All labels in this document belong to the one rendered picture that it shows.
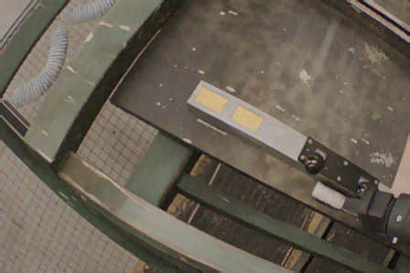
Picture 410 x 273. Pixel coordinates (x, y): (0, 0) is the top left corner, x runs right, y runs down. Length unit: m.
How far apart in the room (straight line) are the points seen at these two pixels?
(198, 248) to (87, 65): 0.40
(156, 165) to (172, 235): 0.18
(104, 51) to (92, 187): 0.26
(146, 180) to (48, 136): 0.24
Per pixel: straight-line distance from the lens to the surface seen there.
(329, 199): 1.10
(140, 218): 1.06
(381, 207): 0.91
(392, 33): 1.29
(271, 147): 1.11
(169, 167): 1.17
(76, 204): 1.70
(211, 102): 1.13
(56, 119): 1.10
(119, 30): 1.16
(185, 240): 1.04
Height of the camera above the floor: 1.99
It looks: 17 degrees down
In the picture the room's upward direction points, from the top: 52 degrees counter-clockwise
